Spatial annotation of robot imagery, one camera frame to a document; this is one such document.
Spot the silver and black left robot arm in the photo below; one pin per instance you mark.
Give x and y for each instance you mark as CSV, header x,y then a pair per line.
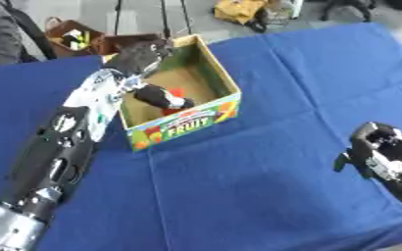
x,y
67,147

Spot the brown cardboard box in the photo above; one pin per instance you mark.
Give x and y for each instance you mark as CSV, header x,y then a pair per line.
x,y
124,41

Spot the brown open bag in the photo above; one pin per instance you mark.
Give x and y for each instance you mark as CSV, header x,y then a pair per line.
x,y
73,36

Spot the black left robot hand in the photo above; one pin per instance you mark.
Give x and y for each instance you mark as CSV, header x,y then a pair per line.
x,y
136,57

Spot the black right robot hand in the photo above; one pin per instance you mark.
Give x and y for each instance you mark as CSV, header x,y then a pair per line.
x,y
382,143

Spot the red toy fruit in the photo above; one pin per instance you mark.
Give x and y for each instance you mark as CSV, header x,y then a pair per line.
x,y
177,92

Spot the person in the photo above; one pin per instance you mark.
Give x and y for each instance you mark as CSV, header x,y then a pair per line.
x,y
1,32

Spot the cardboard box with fruit print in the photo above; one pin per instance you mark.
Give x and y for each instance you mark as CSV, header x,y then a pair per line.
x,y
181,81

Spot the clear plastic bag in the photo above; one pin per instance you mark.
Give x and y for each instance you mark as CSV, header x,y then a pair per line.
x,y
280,13

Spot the black tripod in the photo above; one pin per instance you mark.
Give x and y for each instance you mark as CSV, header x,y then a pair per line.
x,y
165,19

